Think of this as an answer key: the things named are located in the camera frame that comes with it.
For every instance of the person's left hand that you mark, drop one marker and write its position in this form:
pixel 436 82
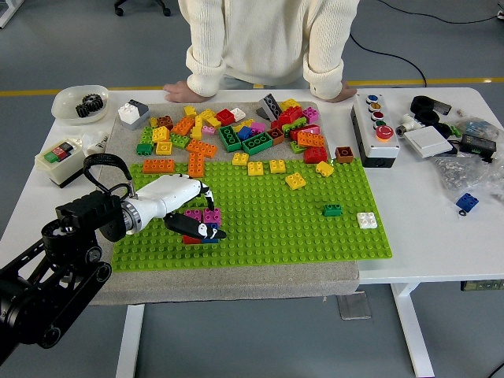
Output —
pixel 346 92

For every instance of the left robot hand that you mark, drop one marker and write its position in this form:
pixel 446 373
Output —
pixel 165 195

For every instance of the person's right hand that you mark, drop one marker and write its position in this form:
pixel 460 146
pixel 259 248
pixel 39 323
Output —
pixel 180 92

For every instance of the pink building brick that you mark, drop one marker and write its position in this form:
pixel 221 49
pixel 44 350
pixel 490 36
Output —
pixel 258 127
pixel 311 114
pixel 193 214
pixel 212 216

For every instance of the red building brick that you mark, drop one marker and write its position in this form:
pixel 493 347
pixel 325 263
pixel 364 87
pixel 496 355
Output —
pixel 307 130
pixel 190 239
pixel 315 155
pixel 290 115

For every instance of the blue building brick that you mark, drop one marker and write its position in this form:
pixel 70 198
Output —
pixel 244 134
pixel 468 201
pixel 210 241

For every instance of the green studded baseplate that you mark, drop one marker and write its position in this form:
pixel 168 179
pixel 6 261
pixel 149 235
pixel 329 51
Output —
pixel 275 240

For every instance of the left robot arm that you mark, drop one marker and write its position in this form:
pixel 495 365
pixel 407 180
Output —
pixel 78 220

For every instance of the person's right forearm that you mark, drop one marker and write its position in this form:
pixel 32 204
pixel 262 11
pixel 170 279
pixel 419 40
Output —
pixel 205 73

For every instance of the person's left forearm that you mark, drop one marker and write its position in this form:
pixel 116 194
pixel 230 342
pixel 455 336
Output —
pixel 325 78

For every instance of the yellow building brick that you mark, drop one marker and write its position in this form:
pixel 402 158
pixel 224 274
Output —
pixel 289 104
pixel 324 169
pixel 196 131
pixel 240 159
pixel 255 168
pixel 295 181
pixel 213 122
pixel 205 115
pixel 190 112
pixel 242 124
pixel 277 166
pixel 160 134

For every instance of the orange eight-stud brick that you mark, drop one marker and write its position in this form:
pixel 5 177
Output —
pixel 158 166

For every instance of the brown building brick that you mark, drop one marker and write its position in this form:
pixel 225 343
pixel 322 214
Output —
pixel 165 122
pixel 343 154

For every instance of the orange building brick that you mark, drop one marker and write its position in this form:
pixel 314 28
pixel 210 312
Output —
pixel 310 139
pixel 183 126
pixel 195 165

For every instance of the small yellow brick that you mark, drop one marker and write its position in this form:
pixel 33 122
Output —
pixel 153 122

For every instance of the grey building brick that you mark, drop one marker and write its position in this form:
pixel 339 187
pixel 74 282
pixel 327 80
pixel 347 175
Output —
pixel 142 110

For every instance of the upturned yellow brick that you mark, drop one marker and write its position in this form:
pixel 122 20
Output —
pixel 164 147

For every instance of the small pink brick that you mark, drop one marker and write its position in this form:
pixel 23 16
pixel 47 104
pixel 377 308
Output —
pixel 208 130

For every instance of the lime green brick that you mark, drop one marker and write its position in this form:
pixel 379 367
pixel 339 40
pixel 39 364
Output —
pixel 179 140
pixel 146 136
pixel 295 147
pixel 293 127

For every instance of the upturned red brick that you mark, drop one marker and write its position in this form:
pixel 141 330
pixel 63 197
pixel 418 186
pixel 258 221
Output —
pixel 225 117

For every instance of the tall white brick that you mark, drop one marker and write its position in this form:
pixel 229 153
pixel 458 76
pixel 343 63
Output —
pixel 128 113

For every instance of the long orange brick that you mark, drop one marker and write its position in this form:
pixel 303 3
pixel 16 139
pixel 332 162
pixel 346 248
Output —
pixel 201 149

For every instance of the white building brick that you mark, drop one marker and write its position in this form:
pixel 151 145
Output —
pixel 367 220
pixel 238 113

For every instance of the upturned dark green brick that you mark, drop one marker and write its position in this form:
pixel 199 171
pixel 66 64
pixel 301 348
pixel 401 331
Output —
pixel 229 138
pixel 258 143

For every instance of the grey long brick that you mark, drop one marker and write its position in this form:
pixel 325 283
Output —
pixel 271 104

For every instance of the upturned brown brick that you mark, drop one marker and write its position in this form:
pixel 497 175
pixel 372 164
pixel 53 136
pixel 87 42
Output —
pixel 275 136

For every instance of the small dark green brick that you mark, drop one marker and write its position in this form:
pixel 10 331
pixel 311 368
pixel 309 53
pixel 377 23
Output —
pixel 332 210

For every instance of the white push-button control box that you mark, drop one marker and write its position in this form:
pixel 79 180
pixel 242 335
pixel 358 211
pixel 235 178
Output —
pixel 374 138

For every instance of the white pipe fitting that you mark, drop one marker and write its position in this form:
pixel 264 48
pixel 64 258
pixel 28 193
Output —
pixel 407 123
pixel 96 143

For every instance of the black tape roll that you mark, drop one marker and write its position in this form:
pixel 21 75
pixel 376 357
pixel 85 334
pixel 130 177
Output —
pixel 443 130
pixel 427 117
pixel 421 103

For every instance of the black gear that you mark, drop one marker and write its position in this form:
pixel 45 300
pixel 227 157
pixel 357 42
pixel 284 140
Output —
pixel 94 102
pixel 83 110

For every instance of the person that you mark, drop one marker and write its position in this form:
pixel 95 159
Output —
pixel 267 35

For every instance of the small dark block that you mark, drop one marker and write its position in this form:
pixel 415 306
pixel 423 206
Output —
pixel 443 107

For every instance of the black chair base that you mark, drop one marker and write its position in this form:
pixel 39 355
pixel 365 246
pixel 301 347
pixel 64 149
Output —
pixel 118 10

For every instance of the grey-brown mat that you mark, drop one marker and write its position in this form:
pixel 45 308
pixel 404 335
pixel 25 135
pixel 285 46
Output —
pixel 236 285

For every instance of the green plastic clip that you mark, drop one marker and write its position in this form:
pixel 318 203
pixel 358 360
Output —
pixel 455 130

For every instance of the white plastic bowl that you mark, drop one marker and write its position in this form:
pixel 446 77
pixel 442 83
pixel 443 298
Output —
pixel 63 104

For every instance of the clear bag with blue parts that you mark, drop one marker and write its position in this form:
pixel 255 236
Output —
pixel 478 127

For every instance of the black power adapter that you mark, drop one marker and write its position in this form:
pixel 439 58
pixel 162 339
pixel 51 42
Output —
pixel 478 143

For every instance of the clear bag of screws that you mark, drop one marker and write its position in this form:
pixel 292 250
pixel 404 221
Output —
pixel 464 173

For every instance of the white table leg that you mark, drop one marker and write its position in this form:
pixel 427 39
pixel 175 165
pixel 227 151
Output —
pixel 130 342
pixel 413 334

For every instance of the table height controller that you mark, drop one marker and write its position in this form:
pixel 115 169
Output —
pixel 482 285

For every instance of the white wall switch plate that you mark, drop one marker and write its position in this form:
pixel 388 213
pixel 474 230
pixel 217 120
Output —
pixel 427 141

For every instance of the white red-green switch box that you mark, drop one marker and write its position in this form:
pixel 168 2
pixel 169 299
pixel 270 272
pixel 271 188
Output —
pixel 61 167

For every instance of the white furniture frame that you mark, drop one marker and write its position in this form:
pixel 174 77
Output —
pixel 7 15

